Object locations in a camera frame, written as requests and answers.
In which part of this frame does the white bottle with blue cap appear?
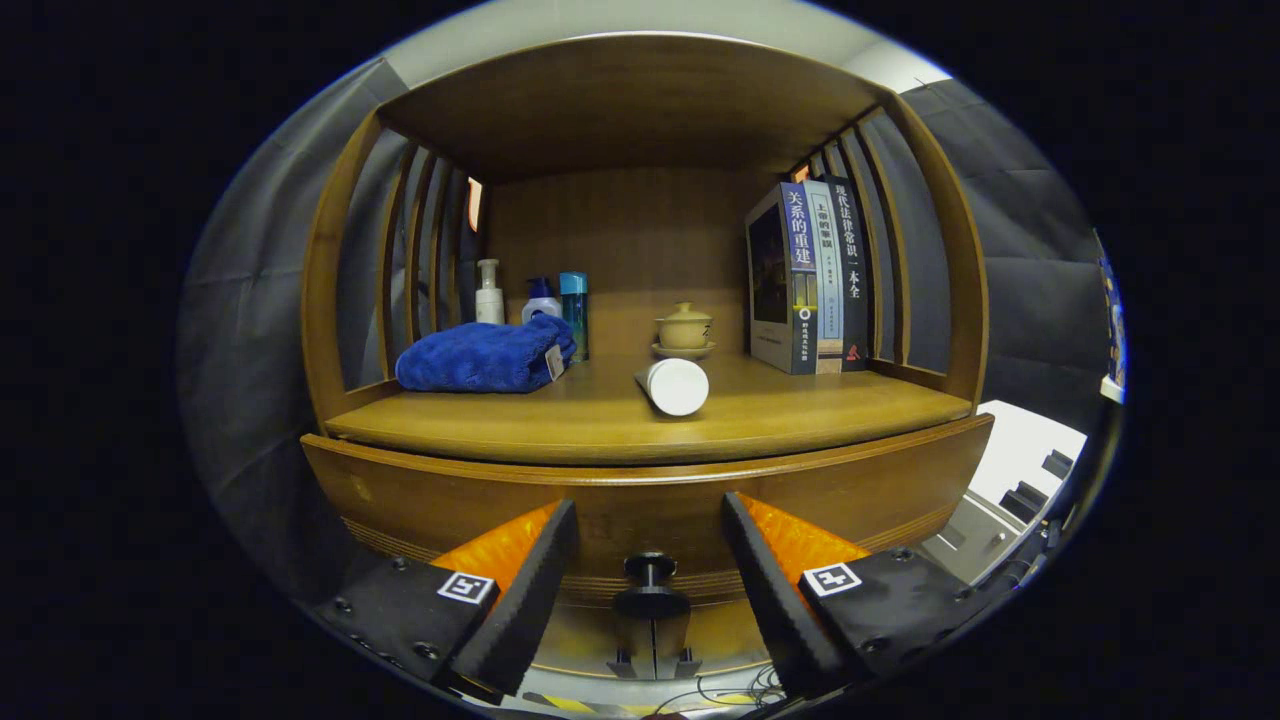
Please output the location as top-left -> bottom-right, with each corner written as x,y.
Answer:
521,277 -> 563,324

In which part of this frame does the tan lidded teacup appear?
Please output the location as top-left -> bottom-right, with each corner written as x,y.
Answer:
655,302 -> 714,349

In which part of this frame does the white tube with green print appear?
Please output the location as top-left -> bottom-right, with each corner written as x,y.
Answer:
635,358 -> 711,418

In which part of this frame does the black spine book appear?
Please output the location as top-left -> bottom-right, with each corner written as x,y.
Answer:
826,175 -> 873,373

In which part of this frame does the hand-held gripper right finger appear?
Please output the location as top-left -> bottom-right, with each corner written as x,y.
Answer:
722,490 -> 986,698

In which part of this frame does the blue towel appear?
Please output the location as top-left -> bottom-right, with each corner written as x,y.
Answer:
395,313 -> 578,394

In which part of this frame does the white side unit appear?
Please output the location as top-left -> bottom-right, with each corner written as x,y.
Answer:
915,400 -> 1089,586

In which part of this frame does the blue translucent bottle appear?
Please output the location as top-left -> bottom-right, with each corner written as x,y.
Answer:
559,271 -> 590,363

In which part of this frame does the wooden countertop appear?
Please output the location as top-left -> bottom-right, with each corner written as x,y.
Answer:
322,350 -> 976,467

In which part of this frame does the white pump bottle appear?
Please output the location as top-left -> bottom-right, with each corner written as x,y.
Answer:
474,259 -> 507,326

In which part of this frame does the wooden drawer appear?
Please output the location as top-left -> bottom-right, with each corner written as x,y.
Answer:
300,413 -> 996,609

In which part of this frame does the black drawer knob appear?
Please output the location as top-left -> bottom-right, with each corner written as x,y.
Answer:
612,552 -> 691,621

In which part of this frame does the wooden cabinet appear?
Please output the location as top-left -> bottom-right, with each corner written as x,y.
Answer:
300,33 -> 996,701

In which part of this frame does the grey spine book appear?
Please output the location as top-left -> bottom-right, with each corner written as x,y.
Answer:
803,179 -> 846,374

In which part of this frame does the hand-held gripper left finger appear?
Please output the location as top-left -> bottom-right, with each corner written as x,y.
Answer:
312,498 -> 579,698

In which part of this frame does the blue spine book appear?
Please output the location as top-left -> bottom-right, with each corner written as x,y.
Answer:
746,181 -> 819,376

